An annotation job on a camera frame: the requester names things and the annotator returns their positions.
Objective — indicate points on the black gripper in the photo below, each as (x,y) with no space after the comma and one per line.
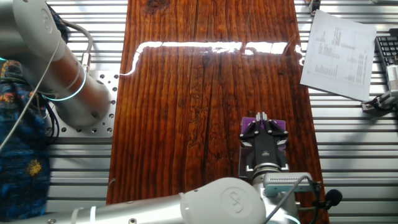
(265,152)

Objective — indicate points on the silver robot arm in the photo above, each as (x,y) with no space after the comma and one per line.
(31,31)

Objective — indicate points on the purple pipette tip box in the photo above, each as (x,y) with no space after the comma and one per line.
(280,124)

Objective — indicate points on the brown wood grain board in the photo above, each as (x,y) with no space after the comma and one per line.
(186,124)

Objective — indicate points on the printed paper sheet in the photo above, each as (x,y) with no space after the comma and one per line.
(342,59)

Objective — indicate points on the black keyboard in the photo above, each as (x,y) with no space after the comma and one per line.
(387,49)

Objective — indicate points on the blue patterned cloth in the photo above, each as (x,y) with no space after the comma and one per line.
(21,161)

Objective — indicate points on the small grey camera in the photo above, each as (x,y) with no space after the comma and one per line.
(381,101)

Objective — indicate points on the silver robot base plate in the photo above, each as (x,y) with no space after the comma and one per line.
(102,124)

